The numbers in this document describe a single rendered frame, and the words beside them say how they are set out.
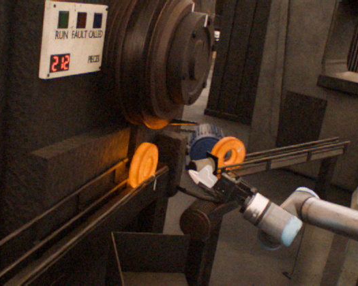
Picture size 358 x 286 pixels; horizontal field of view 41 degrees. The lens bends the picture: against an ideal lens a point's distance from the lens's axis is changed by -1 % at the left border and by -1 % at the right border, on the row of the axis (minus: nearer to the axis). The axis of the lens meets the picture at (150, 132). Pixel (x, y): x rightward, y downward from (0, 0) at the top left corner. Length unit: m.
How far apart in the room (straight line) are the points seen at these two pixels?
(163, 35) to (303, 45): 2.86
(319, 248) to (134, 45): 1.26
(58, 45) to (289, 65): 3.16
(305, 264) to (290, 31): 2.40
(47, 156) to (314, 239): 1.32
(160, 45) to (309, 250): 1.21
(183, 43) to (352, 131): 2.83
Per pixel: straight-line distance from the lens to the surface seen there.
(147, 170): 1.63
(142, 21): 1.33
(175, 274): 1.29
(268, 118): 4.28
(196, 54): 1.43
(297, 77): 4.16
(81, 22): 1.25
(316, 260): 2.21
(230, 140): 1.94
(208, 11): 10.39
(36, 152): 1.22
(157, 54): 1.34
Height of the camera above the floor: 1.29
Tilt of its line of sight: 16 degrees down
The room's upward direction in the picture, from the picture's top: 9 degrees clockwise
